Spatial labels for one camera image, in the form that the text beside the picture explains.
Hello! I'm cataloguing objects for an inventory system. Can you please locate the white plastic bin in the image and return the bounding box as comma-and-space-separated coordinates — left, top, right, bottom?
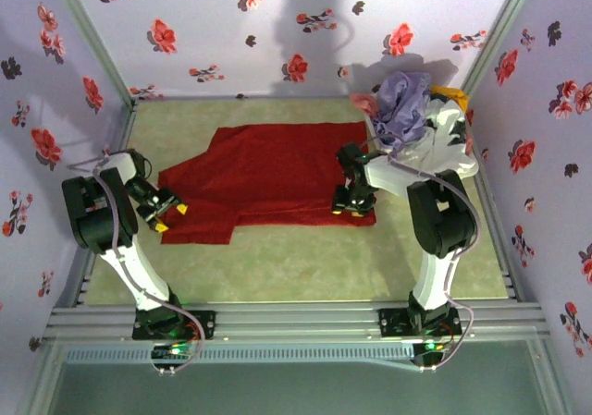
364, 113, 388, 144

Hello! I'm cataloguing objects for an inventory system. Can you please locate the grey slotted cable duct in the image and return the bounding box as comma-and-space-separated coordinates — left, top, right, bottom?
61, 343, 420, 366

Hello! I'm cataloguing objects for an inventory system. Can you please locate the aluminium table side rail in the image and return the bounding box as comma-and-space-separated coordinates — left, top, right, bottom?
464, 103, 528, 303

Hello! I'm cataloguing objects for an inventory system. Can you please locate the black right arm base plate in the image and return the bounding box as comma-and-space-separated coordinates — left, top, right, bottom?
377, 307, 463, 338

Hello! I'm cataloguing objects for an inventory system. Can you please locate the yellow t-shirt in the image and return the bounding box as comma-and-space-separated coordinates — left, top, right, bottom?
431, 85, 471, 111

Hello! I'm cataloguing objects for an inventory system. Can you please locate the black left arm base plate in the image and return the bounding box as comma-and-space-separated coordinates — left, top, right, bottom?
132, 310, 217, 342

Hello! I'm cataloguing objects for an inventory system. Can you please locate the pink t-shirt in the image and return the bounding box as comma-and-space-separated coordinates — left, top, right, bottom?
349, 92, 381, 118

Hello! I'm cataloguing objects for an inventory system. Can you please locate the lavender right arm cable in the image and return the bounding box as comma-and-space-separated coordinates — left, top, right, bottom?
363, 132, 482, 372

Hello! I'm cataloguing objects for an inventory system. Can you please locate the aluminium mounting rail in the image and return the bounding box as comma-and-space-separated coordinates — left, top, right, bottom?
43, 301, 552, 343

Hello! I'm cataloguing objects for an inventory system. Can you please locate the aluminium lower frame bar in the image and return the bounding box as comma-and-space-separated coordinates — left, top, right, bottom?
16, 340, 64, 415
529, 336, 573, 415

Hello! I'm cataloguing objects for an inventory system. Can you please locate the aluminium corner post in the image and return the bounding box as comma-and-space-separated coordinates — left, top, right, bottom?
44, 0, 139, 107
461, 0, 542, 97

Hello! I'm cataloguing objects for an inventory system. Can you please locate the red t-shirt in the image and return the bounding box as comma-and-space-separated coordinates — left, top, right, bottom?
157, 121, 378, 246

